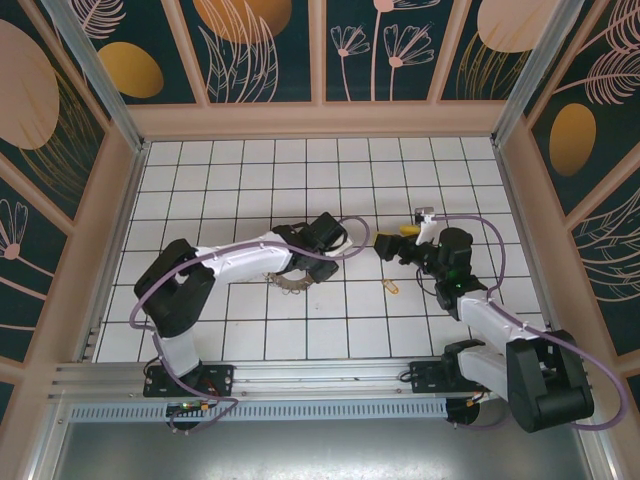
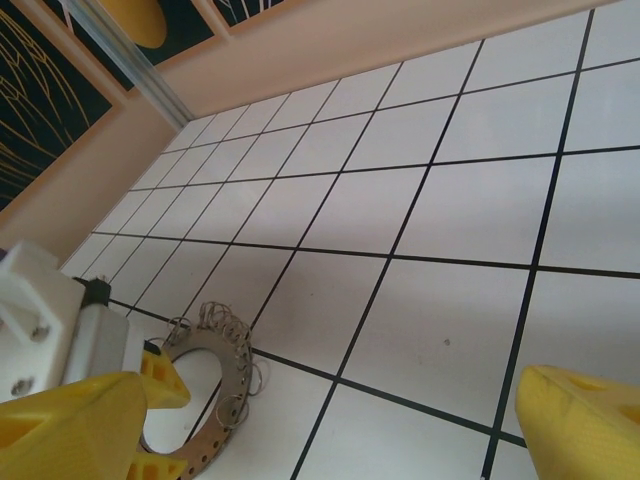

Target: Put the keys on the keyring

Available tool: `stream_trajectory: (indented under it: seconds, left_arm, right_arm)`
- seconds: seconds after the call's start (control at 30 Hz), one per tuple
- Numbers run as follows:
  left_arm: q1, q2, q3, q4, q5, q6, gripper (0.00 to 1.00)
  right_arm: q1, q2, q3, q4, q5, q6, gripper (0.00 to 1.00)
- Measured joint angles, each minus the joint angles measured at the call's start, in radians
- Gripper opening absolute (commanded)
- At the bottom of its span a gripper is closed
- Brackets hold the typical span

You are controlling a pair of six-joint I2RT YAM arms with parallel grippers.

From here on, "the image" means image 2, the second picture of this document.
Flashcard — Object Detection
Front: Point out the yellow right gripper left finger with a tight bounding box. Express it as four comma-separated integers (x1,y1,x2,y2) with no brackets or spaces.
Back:
0,369,147,480

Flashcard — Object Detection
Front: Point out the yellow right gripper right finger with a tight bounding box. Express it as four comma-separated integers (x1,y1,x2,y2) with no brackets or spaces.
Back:
517,364,640,480

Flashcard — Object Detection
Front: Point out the silver metal keyring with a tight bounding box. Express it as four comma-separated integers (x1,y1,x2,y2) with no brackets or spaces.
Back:
216,392,248,428
223,316,253,351
198,300,237,332
244,355,272,398
167,316,195,347

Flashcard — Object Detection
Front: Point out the dark panel with yellow lines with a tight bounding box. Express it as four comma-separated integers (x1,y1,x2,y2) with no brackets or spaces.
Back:
0,0,121,214

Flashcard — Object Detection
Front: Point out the dark panel with yellow circle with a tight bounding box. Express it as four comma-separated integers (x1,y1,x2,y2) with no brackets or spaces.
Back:
107,0,217,69

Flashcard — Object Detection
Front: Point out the dark panel with white lines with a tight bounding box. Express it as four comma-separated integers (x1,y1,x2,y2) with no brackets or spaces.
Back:
212,0,301,36

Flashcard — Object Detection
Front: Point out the perforated metal ring disc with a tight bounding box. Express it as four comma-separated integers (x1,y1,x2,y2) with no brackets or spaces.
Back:
139,329,254,480

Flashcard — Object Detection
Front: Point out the black camera cable plug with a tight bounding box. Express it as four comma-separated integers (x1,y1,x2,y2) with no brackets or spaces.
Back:
83,277,112,308

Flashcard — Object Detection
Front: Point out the aluminium frame post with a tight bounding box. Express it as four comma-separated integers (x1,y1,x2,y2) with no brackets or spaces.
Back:
58,0,194,127

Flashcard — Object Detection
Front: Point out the dark framed wall panel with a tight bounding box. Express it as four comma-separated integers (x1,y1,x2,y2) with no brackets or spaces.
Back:
49,0,134,94

